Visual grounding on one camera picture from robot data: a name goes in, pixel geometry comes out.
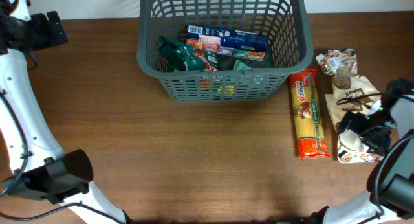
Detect beige rice pouch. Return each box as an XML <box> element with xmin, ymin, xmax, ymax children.
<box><xmin>325</xmin><ymin>94</ymin><xmax>384</xmax><ymax>164</ymax></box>

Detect green Nescafe coffee bag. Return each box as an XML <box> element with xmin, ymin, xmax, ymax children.
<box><xmin>156</xmin><ymin>36</ymin><xmax>235</xmax><ymax>96</ymax></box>

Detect Kleenex tissue multipack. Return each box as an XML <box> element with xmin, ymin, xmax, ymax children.
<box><xmin>186</xmin><ymin>24</ymin><xmax>268</xmax><ymax>62</ymax></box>

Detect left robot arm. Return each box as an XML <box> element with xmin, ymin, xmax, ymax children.
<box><xmin>1</xmin><ymin>0</ymin><xmax>131</xmax><ymax>223</ymax></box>

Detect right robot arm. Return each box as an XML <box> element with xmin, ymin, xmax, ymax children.
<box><xmin>284</xmin><ymin>78</ymin><xmax>413</xmax><ymax>224</ymax></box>

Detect San Remo spaghetti packet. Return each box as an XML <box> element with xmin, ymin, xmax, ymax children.
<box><xmin>289</xmin><ymin>68</ymin><xmax>329</xmax><ymax>159</ymax></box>

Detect clear mushroom pouch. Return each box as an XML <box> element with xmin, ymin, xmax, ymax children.
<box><xmin>315</xmin><ymin>48</ymin><xmax>386</xmax><ymax>104</ymax></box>

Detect grey plastic slotted basket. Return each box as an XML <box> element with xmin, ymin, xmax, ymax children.
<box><xmin>136</xmin><ymin>0</ymin><xmax>314</xmax><ymax>103</ymax></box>

